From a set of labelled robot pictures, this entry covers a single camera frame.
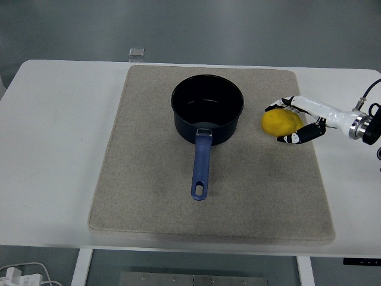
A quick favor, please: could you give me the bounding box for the white cable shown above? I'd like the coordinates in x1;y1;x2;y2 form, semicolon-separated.
0;261;64;286

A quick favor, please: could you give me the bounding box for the white table leg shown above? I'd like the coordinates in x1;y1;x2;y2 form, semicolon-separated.
296;255;316;286
70;248;95;286

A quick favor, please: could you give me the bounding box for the white power strip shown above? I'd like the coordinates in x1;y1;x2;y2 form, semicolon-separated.
0;267;43;286

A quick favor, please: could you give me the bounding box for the beige fabric mat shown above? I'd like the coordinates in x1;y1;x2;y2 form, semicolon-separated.
87;64;337;247

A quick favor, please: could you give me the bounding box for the grey metal plate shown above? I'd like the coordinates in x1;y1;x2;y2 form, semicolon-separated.
118;271;270;286

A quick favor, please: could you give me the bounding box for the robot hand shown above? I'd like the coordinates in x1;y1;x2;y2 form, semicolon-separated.
264;95;360;145

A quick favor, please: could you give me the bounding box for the blue pot with handle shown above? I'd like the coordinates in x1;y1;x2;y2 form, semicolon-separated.
170;74;246;201

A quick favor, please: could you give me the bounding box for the yellow potato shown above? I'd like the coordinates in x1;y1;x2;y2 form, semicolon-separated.
261;108;305;138

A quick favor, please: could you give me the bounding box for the black table control panel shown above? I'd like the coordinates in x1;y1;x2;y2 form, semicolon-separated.
342;257;381;266

